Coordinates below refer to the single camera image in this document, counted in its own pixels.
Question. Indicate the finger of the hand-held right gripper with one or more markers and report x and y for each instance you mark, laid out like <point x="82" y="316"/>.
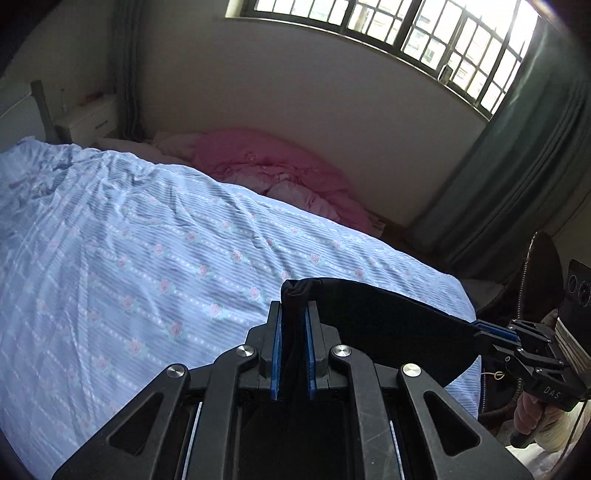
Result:
<point x="496" y="353"/>
<point x="512" y="332"/>

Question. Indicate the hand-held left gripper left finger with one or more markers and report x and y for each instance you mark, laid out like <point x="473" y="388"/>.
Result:
<point x="277" y="350"/>

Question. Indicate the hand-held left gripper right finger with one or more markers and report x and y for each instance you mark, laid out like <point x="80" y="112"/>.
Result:
<point x="309" y="355"/>

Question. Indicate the black pants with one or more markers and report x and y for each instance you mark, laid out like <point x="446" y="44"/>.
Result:
<point x="392" y="332"/>

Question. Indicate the person's right hand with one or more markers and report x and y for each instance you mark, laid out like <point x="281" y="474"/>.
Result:
<point x="528" y="415"/>

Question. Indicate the bed with blue striped sheet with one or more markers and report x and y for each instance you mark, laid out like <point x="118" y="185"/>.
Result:
<point x="138" y="258"/>

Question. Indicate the pink blanket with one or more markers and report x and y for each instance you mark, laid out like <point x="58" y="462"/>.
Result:
<point x="277" y="161"/>

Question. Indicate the white nightstand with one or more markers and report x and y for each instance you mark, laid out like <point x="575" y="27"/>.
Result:
<point x="87" y="120"/>

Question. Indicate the small pink item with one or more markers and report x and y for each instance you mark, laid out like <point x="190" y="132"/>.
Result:
<point x="92" y="97"/>

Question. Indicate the barred window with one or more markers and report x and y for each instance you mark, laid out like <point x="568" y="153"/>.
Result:
<point x="392" y="27"/>

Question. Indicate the grey padded headboard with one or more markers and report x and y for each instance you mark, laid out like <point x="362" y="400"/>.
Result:
<point x="23" y="120"/>

